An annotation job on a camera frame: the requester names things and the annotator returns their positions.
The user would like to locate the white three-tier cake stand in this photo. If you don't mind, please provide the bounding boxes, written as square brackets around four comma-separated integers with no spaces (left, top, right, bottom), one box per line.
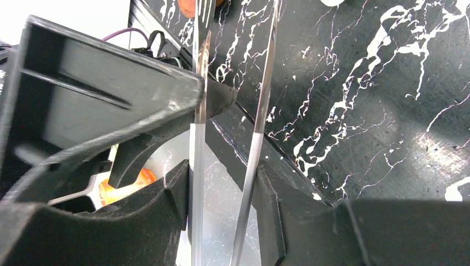
[320,0,345,7]

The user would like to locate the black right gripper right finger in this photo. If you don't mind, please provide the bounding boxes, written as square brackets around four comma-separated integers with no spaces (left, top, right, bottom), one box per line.
[255,162,469,265]

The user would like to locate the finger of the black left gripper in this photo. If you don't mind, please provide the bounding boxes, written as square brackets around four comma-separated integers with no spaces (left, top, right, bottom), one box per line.
[108,79,238,188]
[1,15,205,204]

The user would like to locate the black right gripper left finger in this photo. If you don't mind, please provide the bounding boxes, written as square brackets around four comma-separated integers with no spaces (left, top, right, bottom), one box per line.
[1,160,189,265]

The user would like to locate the metal serving tongs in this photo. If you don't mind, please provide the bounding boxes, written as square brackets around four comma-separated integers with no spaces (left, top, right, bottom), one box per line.
[189,0,282,266]

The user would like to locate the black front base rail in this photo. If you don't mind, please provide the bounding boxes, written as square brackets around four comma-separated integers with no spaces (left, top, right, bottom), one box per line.
[206,105,333,206]

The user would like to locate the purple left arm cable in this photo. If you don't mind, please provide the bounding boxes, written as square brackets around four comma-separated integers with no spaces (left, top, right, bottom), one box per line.
[102,27,151,44]

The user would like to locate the brown round wooden lid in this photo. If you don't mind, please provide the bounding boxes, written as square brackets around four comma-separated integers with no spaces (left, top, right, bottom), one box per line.
[177,0,224,18]

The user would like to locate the orange plastic cup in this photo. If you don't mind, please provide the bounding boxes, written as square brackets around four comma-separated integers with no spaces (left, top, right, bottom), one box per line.
[98,168,157,206]

